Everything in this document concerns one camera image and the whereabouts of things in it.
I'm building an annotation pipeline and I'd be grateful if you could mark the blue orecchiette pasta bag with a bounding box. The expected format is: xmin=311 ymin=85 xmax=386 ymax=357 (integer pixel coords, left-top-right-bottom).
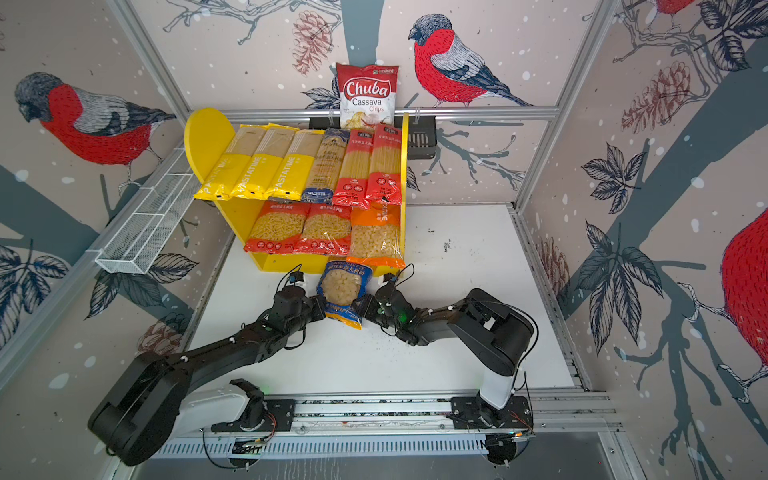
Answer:
xmin=317 ymin=260 xmax=373 ymax=330

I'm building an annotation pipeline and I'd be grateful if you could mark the orange pasta bag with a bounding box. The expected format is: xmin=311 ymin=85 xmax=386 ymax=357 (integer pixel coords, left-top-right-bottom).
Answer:
xmin=347 ymin=204 xmax=405 ymax=269

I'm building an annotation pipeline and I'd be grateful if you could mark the red fusilli bag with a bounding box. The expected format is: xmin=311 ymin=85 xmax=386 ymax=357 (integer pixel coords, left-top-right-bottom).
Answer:
xmin=295 ymin=204 xmax=351 ymax=257
xmin=244 ymin=201 xmax=310 ymax=255

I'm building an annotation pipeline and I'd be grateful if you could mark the red spaghetti pack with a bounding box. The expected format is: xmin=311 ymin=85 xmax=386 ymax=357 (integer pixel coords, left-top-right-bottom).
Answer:
xmin=365 ymin=124 xmax=402 ymax=205
xmin=332 ymin=129 xmax=374 ymax=209

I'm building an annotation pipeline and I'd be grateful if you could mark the yellow spaghetti pack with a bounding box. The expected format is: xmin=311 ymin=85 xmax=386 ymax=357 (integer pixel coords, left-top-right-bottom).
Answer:
xmin=266 ymin=130 xmax=325 ymax=201
xmin=231 ymin=124 xmax=298 ymax=200
xmin=194 ymin=125 xmax=269 ymax=201

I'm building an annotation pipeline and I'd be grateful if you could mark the dark blue spaghetti pack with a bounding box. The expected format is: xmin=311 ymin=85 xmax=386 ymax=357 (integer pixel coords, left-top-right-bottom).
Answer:
xmin=301 ymin=129 xmax=350 ymax=205

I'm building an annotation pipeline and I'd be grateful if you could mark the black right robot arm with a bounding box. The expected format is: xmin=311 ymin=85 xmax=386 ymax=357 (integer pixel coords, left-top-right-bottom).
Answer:
xmin=352 ymin=283 xmax=536 ymax=377

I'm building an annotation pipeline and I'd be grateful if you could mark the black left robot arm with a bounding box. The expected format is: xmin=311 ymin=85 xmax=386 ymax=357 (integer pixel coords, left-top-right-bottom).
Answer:
xmin=87 ymin=285 xmax=327 ymax=466

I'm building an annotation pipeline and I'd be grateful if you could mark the yellow wooden shelf unit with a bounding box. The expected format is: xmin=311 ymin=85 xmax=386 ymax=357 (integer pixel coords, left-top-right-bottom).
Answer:
xmin=182 ymin=107 xmax=412 ymax=276

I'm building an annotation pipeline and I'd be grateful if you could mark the Chuba cassava chips bag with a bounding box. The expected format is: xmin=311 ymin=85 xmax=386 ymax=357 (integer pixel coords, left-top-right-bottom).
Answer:
xmin=336 ymin=63 xmax=399 ymax=130

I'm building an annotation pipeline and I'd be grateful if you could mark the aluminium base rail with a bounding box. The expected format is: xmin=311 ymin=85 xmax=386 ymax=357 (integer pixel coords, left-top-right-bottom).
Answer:
xmin=154 ymin=391 xmax=622 ymax=466

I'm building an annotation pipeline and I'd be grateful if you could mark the black wall basket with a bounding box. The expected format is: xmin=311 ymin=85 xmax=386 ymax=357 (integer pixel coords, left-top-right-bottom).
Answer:
xmin=309 ymin=117 xmax=438 ymax=161

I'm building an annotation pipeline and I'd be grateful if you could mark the white wire wall basket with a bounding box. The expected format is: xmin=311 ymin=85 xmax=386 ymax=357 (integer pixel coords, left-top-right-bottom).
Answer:
xmin=95 ymin=148 xmax=200 ymax=274

